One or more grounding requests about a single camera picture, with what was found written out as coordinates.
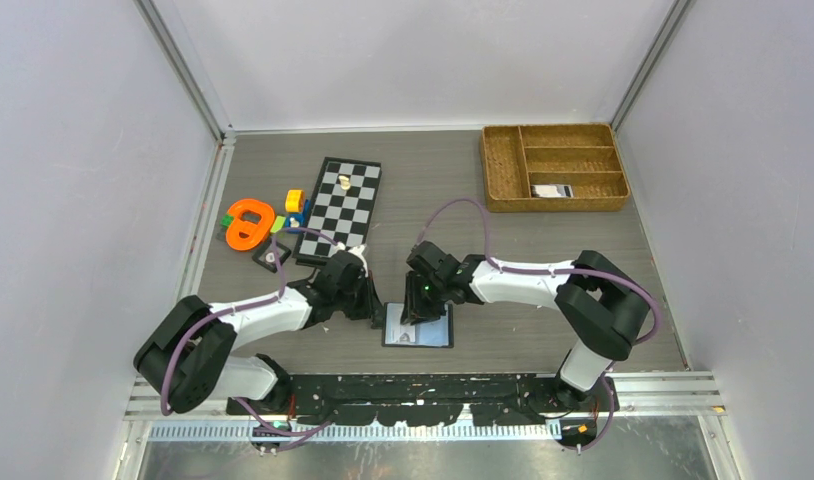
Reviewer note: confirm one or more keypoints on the lime green block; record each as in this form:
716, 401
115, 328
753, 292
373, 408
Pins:
279, 223

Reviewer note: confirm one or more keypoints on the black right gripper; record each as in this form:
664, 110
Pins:
415, 310

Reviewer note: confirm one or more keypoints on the black and silver chessboard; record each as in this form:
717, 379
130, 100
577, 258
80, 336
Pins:
339, 216

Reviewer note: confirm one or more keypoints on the black leather card holder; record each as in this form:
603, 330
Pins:
417, 331

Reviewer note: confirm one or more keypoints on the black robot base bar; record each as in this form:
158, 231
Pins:
427, 399

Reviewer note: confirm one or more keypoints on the yellow toy brick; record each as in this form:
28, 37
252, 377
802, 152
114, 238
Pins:
295, 201

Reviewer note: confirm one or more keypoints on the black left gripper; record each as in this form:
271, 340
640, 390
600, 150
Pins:
371, 307

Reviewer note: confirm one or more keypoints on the woven wicker tray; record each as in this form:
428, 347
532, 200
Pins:
585, 156

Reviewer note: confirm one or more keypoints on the white credit card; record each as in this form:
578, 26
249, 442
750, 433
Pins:
407, 334

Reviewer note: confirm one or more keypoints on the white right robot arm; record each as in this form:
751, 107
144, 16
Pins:
603, 306

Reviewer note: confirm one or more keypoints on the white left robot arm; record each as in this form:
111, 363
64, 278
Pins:
189, 358

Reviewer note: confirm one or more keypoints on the orange curved toy track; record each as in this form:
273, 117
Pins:
253, 219

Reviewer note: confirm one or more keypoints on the blue toy brick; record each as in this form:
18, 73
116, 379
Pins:
301, 216

